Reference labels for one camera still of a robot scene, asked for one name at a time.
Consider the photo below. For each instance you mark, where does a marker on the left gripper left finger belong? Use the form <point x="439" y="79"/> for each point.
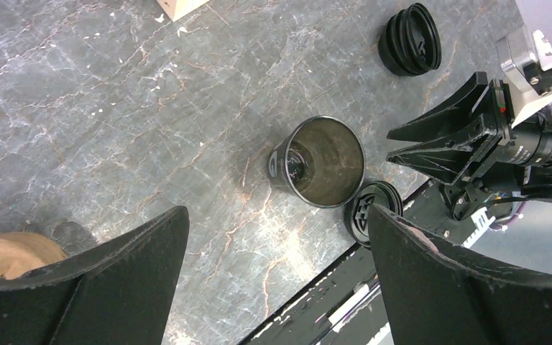
<point x="119" y="292"/>

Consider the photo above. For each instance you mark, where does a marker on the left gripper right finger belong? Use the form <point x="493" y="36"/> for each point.
<point x="437" y="292"/>

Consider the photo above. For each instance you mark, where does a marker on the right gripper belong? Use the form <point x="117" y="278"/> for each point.
<point x="466" y="138"/>

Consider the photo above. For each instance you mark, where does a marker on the black coffee cup with print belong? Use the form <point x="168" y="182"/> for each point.
<point x="322" y="162"/>

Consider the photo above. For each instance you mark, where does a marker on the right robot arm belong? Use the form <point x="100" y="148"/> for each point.
<point x="532" y="162"/>

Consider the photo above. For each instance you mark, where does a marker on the brown paper takeout bag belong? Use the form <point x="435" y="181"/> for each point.
<point x="177" y="9"/>

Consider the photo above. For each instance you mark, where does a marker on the brown cardboard cup carrier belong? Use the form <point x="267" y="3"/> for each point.
<point x="21" y="252"/>

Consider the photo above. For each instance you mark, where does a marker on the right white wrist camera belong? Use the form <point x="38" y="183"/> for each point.
<point x="526" y="60"/>

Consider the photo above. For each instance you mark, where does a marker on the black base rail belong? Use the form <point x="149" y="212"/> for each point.
<point x="343" y="304"/>

